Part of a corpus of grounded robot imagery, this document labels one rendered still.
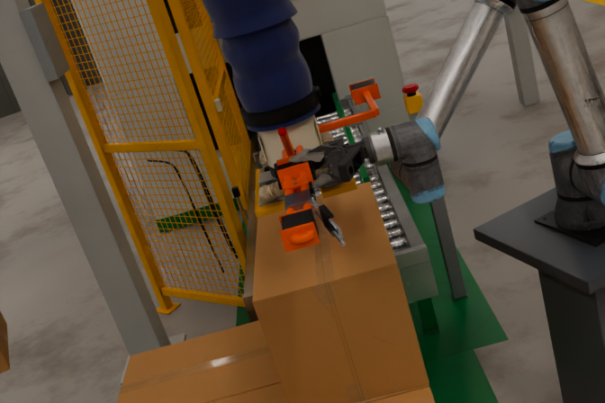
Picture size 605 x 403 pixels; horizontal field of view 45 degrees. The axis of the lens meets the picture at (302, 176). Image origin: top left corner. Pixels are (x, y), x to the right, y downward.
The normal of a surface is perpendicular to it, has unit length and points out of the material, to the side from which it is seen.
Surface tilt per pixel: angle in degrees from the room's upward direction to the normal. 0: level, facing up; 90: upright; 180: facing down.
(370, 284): 90
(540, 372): 0
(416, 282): 90
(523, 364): 0
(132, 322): 90
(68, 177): 90
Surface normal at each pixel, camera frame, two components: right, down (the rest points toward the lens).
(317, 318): 0.04, 0.36
